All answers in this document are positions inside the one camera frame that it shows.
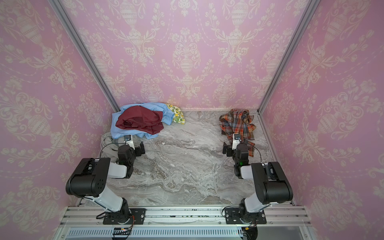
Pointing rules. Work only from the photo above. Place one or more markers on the maroon cloth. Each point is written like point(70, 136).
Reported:
point(141, 119)

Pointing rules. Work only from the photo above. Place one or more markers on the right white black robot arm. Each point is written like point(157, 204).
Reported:
point(271, 187)

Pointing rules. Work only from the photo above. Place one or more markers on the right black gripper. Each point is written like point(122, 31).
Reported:
point(227, 148)

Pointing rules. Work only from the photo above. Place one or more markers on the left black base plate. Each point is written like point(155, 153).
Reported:
point(136, 216)

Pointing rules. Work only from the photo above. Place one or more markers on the black round connector right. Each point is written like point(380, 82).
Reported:
point(250, 233)

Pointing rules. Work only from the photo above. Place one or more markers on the plaid red orange cloth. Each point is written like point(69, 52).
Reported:
point(238, 121)

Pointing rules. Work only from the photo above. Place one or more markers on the yellow floral cloth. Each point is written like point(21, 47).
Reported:
point(178, 114)

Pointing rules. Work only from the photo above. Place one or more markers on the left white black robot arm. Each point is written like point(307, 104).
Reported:
point(89, 181)

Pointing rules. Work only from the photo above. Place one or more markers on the right corner aluminium post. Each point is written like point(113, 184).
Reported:
point(296, 37)

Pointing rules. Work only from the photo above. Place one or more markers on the corner aluminium post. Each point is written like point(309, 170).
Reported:
point(296, 37)
point(74, 35)

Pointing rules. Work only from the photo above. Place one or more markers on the grey beige cloth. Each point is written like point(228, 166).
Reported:
point(109, 147)

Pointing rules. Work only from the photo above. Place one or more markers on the aluminium front rail frame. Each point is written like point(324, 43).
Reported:
point(284, 222)

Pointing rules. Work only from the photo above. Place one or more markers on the small electronics board with wires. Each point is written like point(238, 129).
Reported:
point(121, 233)

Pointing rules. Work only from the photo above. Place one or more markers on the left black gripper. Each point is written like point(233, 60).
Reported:
point(137, 151)

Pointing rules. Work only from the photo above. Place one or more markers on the white vented cable duct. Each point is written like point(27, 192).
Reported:
point(158, 233)

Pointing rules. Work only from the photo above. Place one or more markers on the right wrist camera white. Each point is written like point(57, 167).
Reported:
point(237, 139)

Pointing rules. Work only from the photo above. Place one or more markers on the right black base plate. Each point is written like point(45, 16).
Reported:
point(234, 216)

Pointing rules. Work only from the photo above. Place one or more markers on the light blue shirt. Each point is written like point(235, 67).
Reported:
point(118, 133)

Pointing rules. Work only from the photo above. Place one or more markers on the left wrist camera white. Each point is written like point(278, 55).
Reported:
point(129, 141)

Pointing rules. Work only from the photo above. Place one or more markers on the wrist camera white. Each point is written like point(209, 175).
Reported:
point(129, 141)
point(237, 139)

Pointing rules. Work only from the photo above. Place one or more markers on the left corner aluminium post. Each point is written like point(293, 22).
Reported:
point(74, 35)

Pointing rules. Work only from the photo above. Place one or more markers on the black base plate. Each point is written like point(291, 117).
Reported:
point(234, 216)
point(136, 216)

